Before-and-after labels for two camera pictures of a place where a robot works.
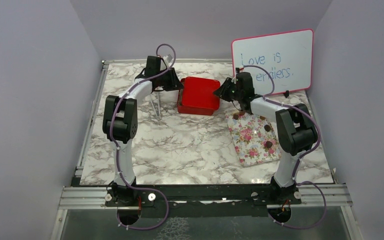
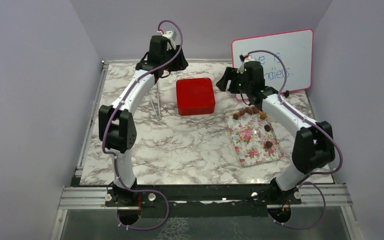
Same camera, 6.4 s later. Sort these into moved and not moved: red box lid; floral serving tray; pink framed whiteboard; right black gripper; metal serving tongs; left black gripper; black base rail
Moved: right black gripper; left black gripper; red box lid
Not moved: pink framed whiteboard; metal serving tongs; floral serving tray; black base rail
